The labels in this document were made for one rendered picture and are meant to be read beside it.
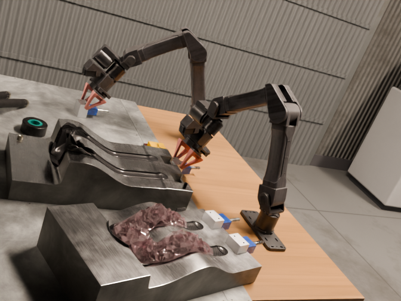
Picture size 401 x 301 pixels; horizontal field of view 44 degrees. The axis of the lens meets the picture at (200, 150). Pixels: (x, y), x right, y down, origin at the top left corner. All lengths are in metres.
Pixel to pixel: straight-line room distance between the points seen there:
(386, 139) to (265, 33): 1.53
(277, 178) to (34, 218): 0.71
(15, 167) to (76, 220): 0.31
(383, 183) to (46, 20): 3.07
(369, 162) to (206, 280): 3.74
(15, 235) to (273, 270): 0.70
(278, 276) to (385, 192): 3.27
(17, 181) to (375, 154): 3.86
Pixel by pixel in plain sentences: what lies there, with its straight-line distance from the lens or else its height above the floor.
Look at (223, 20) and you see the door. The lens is 3.78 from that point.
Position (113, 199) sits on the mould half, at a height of 0.83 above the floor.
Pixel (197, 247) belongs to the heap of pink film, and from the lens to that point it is 1.19.
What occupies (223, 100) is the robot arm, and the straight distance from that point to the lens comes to 1.64.
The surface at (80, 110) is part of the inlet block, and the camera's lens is 1.91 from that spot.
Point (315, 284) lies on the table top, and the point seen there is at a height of 0.80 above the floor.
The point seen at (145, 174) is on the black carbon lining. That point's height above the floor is 0.88.
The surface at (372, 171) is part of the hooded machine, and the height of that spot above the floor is 0.23.
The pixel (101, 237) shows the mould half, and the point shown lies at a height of 0.91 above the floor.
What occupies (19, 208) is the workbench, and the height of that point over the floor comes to 0.80.
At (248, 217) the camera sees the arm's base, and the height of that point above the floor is 0.81.
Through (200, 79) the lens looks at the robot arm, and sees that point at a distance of 1.94.
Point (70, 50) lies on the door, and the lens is 3.52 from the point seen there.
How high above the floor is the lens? 1.54
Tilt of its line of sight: 22 degrees down
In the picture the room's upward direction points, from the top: 21 degrees clockwise
